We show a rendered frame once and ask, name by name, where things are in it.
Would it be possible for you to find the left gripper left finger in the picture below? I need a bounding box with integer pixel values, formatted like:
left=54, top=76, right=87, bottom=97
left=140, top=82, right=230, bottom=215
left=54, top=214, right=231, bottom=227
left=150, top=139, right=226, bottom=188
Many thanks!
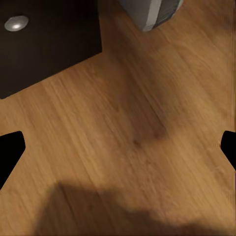
left=0, top=131, right=26, bottom=190

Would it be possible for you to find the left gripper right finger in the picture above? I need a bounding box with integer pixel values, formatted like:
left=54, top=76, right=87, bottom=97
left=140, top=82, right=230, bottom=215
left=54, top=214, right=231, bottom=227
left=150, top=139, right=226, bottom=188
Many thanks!
left=220, top=131, right=236, bottom=170

